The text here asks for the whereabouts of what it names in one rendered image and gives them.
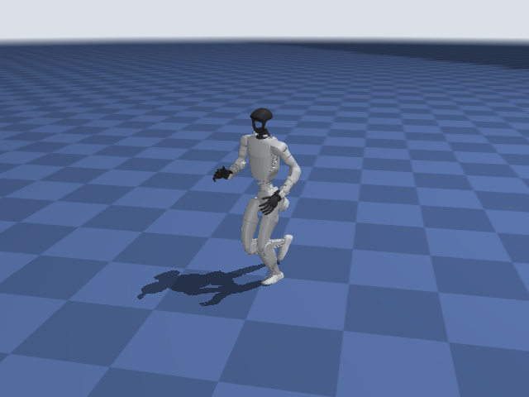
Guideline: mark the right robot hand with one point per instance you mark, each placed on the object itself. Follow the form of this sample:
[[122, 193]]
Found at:
[[222, 173]]

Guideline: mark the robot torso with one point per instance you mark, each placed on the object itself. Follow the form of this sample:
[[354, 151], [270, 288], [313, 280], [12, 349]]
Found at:
[[264, 164]]

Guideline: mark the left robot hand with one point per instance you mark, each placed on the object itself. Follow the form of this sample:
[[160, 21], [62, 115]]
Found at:
[[272, 202]]

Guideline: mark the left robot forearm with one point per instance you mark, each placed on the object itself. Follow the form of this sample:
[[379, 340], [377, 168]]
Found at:
[[290, 182]]

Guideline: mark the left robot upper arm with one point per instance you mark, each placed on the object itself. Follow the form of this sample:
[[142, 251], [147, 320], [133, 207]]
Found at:
[[280, 149]]

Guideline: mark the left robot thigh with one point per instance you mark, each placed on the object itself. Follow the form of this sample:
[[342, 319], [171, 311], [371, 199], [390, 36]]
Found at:
[[268, 223]]

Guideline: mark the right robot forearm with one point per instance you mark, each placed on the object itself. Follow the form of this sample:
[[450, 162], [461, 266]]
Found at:
[[235, 168]]

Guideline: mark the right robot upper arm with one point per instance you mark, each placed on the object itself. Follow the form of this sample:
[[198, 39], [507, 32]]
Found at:
[[243, 152]]

